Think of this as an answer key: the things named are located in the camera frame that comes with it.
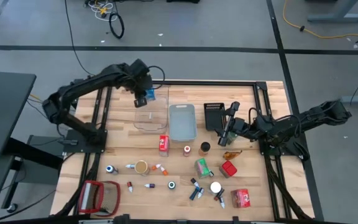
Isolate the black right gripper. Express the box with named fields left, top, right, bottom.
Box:
left=217, top=101, right=252, bottom=147

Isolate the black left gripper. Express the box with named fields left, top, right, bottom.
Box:
left=129, top=73, right=154, bottom=108

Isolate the black mesh basket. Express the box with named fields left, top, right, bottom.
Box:
left=203, top=102, right=229, bottom=131

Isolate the clear plastic bin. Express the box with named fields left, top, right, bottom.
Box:
left=133, top=84, right=170, bottom=134

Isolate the black-lid orange spice jar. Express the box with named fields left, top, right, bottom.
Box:
left=198, top=141, right=211, bottom=157

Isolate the light grey plastic bin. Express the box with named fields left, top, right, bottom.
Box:
left=168, top=103, right=198, bottom=143

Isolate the red Froot Loops box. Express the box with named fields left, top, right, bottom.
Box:
left=158, top=134, right=170, bottom=157
left=230, top=188, right=251, bottom=208

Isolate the green Apple Jacks box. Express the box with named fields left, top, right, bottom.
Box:
left=194, top=157, right=213, bottom=179

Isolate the white-lid spice jar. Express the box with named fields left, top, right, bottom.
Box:
left=209, top=182, right=223, bottom=195

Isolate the tan-lid spice jar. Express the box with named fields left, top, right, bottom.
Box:
left=134, top=160, right=151, bottom=177

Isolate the red-capped spice jar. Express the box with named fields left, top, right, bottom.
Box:
left=218, top=160, right=238, bottom=179

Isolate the brown dropper bottle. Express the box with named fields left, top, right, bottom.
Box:
left=213, top=189, right=226, bottom=202

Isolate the red-framed box grater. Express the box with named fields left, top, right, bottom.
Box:
left=78, top=179, right=121, bottom=218

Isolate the black desk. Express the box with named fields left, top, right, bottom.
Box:
left=0, top=70, right=37, bottom=159

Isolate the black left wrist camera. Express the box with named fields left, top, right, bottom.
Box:
left=130, top=58, right=151, bottom=75

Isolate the coiled black cable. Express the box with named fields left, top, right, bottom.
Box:
left=108, top=11, right=126, bottom=40

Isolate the long black floor cable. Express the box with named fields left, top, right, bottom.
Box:
left=63, top=0, right=96, bottom=77

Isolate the white and yellow cable bundle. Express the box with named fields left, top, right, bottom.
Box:
left=84, top=0, right=119, bottom=22

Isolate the black desk leg frame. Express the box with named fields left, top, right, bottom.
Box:
left=0, top=136, right=65, bottom=215

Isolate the yellow extension cable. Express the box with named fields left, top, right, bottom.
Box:
left=282, top=0, right=358, bottom=40

